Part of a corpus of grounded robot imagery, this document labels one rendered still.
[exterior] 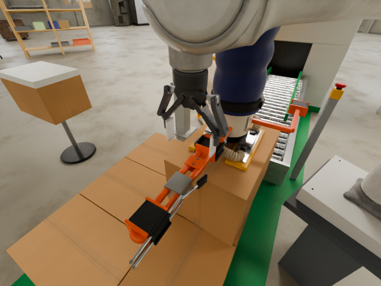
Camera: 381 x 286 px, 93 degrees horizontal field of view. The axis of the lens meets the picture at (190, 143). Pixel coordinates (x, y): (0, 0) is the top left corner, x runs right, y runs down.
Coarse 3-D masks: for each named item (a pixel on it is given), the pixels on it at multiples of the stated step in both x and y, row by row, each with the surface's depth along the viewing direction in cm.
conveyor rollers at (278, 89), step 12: (276, 84) 272; (288, 84) 272; (300, 84) 272; (264, 96) 237; (276, 96) 238; (288, 96) 239; (264, 108) 210; (276, 108) 211; (276, 120) 191; (288, 120) 188; (276, 144) 157; (276, 156) 145
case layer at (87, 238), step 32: (128, 160) 142; (160, 160) 142; (96, 192) 118; (128, 192) 118; (64, 224) 101; (96, 224) 101; (192, 224) 101; (32, 256) 89; (64, 256) 89; (96, 256) 89; (128, 256) 89; (160, 256) 89; (192, 256) 89; (224, 256) 89
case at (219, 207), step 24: (264, 144) 93; (168, 168) 86; (216, 168) 80; (264, 168) 95; (192, 192) 85; (216, 192) 75; (240, 192) 70; (192, 216) 98; (216, 216) 84; (240, 216) 74
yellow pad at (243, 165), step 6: (252, 132) 93; (258, 132) 98; (264, 132) 99; (258, 138) 94; (240, 144) 89; (258, 144) 91; (234, 150) 86; (246, 150) 86; (252, 150) 87; (246, 156) 83; (252, 156) 84; (228, 162) 81; (234, 162) 80; (240, 162) 80; (246, 162) 80; (240, 168) 79; (246, 168) 78
